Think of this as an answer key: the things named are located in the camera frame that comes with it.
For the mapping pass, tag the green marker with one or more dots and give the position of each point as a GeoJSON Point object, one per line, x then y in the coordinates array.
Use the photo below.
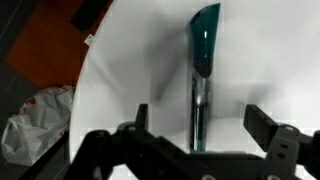
{"type": "Point", "coordinates": [203, 31]}

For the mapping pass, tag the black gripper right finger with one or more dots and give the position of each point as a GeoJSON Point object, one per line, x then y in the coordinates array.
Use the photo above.
{"type": "Point", "coordinates": [260, 126]}

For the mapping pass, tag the white plastic bag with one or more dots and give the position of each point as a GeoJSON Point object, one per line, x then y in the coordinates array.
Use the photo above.
{"type": "Point", "coordinates": [42, 120]}

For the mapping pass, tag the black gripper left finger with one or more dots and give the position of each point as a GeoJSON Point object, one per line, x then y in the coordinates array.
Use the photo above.
{"type": "Point", "coordinates": [141, 119]}

